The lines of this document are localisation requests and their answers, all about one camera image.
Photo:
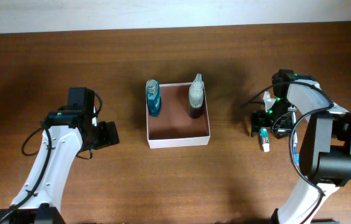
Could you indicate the green toothpaste tube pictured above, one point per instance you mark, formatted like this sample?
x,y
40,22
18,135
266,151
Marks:
x,y
264,139

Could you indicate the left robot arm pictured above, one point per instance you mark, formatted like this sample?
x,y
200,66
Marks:
x,y
66,132

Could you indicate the white cardboard box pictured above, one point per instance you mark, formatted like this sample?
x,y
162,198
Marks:
x,y
174,127

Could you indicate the teal mouthwash bottle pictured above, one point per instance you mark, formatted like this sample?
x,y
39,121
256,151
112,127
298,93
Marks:
x,y
153,98

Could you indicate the blue white toothbrush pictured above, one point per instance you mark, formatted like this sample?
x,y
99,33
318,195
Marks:
x,y
294,140

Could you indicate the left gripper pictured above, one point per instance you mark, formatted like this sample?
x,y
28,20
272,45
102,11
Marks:
x,y
109,135

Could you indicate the clear spray bottle dark liquid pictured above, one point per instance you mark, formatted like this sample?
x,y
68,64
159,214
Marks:
x,y
196,97

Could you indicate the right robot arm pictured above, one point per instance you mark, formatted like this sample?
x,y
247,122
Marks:
x,y
319,132

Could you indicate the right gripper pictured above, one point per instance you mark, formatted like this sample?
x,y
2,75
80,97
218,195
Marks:
x,y
259,119

